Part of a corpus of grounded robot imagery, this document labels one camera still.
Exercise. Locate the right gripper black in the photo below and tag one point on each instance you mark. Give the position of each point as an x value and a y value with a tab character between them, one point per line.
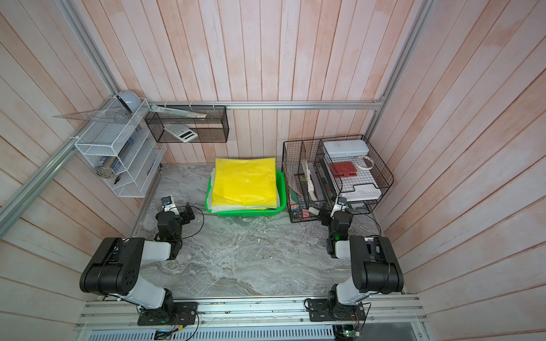
327	213

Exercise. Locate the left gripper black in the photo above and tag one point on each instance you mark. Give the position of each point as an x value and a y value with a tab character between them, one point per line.
183	214

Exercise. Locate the green plastic basket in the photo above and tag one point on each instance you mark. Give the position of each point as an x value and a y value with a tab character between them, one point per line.
281	196

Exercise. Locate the yellow raincoat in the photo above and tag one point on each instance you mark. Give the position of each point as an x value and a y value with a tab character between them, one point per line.
245	182

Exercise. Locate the white raincoat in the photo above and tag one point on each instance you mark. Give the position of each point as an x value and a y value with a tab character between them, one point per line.
224	208

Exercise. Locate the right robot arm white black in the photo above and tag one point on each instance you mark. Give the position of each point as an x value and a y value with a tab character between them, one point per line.
374	265

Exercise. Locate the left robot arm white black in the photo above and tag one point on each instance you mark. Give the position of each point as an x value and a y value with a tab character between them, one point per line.
114	268

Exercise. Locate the metal ruler in basket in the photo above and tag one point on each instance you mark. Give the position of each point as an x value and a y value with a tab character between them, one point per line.
177	112

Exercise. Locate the white flat box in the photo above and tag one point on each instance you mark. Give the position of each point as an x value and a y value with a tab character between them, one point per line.
362	192

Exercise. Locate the red card holder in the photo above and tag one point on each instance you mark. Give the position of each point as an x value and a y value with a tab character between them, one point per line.
343	170

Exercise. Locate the white pencil case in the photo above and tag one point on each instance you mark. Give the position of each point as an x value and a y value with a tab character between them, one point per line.
347	148

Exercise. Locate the rolled silver item on shelf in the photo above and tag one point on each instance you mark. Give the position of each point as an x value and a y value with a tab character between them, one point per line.
107	167

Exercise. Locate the white calculator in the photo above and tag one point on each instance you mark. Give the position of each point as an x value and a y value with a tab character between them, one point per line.
181	132

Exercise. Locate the clear triangle ruler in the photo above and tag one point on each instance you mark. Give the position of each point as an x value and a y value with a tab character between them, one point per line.
116	115

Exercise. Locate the grey round tape dispenser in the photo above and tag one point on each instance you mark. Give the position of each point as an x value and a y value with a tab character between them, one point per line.
129	100

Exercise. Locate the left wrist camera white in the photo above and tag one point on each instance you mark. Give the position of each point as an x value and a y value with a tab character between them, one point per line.
168	205

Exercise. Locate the black wire desk organizer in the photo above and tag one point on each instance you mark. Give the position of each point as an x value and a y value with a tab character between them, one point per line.
319	172

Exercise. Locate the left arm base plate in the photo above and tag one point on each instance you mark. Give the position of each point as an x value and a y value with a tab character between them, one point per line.
178	313

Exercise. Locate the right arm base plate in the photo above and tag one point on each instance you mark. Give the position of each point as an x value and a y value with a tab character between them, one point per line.
324	310

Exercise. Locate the white wire shelf rack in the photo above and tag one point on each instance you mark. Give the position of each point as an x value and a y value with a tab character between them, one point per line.
139	155

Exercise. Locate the black mesh wall basket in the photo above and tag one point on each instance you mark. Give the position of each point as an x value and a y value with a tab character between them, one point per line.
213	129

